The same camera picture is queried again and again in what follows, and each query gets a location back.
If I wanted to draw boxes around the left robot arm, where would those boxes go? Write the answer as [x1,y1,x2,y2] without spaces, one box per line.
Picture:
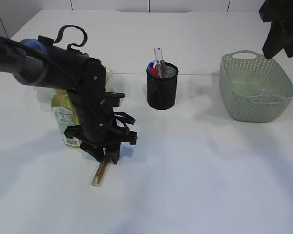
[0,33,138,163]

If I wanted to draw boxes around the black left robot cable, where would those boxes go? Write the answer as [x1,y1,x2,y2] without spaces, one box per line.
[54,24,88,51]

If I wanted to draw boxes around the silver glitter pen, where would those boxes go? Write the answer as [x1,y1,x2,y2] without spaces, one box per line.
[159,60,167,78]

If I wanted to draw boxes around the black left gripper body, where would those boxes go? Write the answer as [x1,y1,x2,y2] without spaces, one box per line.
[67,58,138,148]

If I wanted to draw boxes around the gold glitter pen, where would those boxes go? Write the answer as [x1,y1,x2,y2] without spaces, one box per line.
[91,152,112,187]

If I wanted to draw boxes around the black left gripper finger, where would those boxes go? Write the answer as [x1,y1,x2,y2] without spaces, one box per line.
[80,142,105,162]
[106,144,120,164]

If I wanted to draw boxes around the blue scissors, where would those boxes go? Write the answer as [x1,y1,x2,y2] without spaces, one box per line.
[147,62,159,78]

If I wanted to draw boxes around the purple grape bunch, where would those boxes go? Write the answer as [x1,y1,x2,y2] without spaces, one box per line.
[75,50,89,57]

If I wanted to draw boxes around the red glitter pen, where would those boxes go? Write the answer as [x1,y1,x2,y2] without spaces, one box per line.
[149,66,160,78]

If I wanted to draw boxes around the pink scissors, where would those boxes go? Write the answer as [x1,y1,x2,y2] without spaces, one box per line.
[154,63,160,76]

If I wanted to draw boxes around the yellow tea bottle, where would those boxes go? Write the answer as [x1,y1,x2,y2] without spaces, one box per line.
[51,90,81,148]

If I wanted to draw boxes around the green wavy glass plate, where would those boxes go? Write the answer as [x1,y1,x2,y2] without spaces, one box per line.
[33,65,116,112]

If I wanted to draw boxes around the black mesh pen holder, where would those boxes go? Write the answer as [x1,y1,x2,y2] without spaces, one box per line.
[146,62,179,110]

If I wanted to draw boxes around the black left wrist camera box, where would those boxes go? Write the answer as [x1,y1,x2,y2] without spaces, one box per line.
[105,92,125,108]

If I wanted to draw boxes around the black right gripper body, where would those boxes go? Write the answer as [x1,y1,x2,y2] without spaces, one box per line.
[258,0,293,25]

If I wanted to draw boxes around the clear plastic ruler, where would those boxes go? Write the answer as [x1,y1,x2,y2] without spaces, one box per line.
[154,47,165,63]

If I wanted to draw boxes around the light green woven basket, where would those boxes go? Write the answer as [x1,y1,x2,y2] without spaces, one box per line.
[219,50,293,123]

